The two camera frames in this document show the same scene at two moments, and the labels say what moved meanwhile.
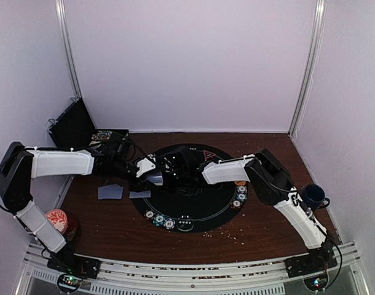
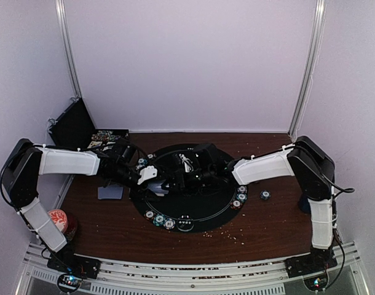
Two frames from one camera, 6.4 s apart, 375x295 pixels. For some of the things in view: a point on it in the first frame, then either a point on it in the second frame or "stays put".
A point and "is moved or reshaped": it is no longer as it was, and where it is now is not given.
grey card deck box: x=155 y=177 is moved or reshaped
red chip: x=149 y=214 stays put
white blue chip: x=241 y=189 stays put
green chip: x=241 y=196 stays put
